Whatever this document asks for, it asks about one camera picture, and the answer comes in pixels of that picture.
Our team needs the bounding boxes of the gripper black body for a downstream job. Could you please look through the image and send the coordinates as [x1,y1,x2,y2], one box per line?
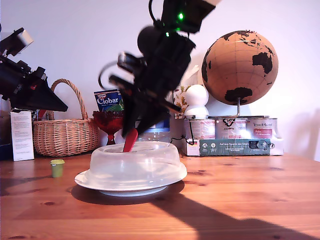
[109,59,191,113]
[0,56,47,106]

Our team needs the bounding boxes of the clear plastic dome red handle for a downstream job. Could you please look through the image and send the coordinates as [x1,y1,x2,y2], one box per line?
[83,128,188,187]

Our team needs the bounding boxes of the green coffee capsule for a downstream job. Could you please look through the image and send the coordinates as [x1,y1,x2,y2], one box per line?
[49,159,66,179]

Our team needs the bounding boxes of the white plate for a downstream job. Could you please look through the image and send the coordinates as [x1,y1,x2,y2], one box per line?
[74,169,188,198]

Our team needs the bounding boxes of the green foil packet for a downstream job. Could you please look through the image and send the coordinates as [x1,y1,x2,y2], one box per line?
[107,101,125,113]

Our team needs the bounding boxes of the large clear water bottle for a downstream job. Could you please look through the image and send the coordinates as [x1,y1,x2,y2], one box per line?
[136,109,172,145]

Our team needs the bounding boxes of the red glass goblet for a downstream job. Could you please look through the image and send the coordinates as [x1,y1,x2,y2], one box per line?
[92,110,126,146]

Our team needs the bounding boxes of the leaf print tissue box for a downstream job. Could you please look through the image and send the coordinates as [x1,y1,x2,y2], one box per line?
[173,84,192,120]

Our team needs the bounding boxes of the white tissue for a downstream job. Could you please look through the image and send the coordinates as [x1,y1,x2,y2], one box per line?
[184,65,201,87]

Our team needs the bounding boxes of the white printed carton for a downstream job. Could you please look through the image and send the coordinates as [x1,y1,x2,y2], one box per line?
[9,109,35,162]

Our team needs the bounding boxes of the tin can red label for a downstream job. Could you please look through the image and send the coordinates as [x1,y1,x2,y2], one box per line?
[184,118,216,140]

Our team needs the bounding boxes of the dark box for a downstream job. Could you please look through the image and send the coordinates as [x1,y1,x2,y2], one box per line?
[0,99,13,161]

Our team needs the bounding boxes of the cork globe on stand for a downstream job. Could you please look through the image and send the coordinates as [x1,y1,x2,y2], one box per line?
[201,30,279,119]

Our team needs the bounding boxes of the tin can black scribble label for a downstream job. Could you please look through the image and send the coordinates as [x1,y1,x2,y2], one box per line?
[215,117,248,140]

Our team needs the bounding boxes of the tin can script label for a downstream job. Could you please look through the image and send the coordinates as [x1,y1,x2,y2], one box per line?
[246,117,278,139]

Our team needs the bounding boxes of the white round security camera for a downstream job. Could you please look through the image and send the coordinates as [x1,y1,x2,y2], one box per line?
[183,84,210,120]

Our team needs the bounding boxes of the arm grey camera box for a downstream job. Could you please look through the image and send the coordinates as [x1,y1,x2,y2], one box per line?
[4,27,35,57]
[117,51,147,73]

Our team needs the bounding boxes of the black camera cable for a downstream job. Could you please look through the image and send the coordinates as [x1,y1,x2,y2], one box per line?
[169,119,196,147]

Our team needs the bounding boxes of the wicker basket with handle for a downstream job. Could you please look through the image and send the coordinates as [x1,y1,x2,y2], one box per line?
[32,78,100,158]

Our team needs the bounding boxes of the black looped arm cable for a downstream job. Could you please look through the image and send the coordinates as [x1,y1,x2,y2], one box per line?
[98,62,121,87]

